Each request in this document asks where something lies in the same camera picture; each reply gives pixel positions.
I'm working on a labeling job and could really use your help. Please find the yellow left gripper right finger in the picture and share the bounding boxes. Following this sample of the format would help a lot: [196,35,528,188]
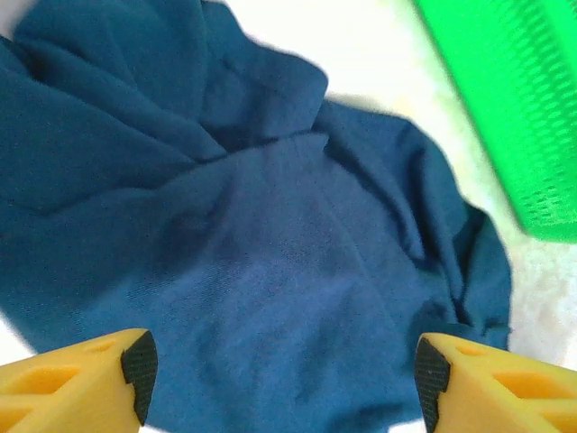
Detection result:
[414,332,577,433]

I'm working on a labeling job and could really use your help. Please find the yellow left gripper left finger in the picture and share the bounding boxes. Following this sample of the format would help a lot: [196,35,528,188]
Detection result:
[0,328,158,433]

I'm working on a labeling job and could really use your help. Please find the green plastic basket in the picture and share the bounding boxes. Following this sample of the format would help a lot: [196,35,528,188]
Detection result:
[412,0,577,245]

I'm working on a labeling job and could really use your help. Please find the dark blue t-shirt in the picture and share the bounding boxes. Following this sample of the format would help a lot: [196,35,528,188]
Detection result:
[0,0,514,428]

